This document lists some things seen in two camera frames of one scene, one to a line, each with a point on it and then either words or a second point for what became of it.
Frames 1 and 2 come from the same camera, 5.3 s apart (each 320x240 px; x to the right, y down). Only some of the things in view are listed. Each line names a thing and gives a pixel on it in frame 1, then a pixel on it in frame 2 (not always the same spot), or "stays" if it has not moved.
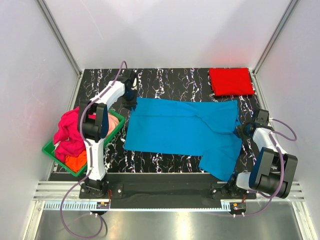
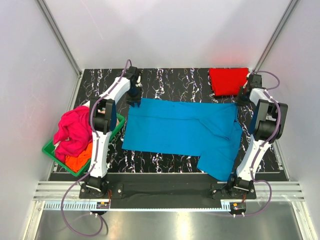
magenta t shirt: [68, 136] stays
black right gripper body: [241, 130] -> [241, 99]
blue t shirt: [200, 128] stays
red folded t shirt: [231, 81] stays
